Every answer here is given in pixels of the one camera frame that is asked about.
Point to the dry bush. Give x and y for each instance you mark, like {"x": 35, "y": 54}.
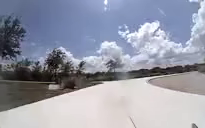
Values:
{"x": 71, "y": 82}

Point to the pale concrete path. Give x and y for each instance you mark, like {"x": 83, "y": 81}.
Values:
{"x": 106, "y": 106}

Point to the distant tree line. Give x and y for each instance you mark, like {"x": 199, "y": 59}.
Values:
{"x": 163, "y": 70}

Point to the tall thin-crowned tree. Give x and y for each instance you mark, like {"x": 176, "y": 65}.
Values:
{"x": 5, "y": 36}

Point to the dark tree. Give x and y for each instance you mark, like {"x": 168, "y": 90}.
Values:
{"x": 55, "y": 60}

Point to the dull green grass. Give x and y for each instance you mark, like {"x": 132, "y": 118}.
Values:
{"x": 20, "y": 96}

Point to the row of bushes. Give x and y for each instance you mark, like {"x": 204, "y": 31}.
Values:
{"x": 26, "y": 72}

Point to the robot's own part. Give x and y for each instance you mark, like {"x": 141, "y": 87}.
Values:
{"x": 194, "y": 126}

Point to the grey-green ground area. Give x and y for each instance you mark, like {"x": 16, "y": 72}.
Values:
{"x": 186, "y": 83}

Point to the small tree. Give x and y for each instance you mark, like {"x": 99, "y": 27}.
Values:
{"x": 112, "y": 64}

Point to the white block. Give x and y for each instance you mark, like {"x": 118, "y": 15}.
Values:
{"x": 54, "y": 87}

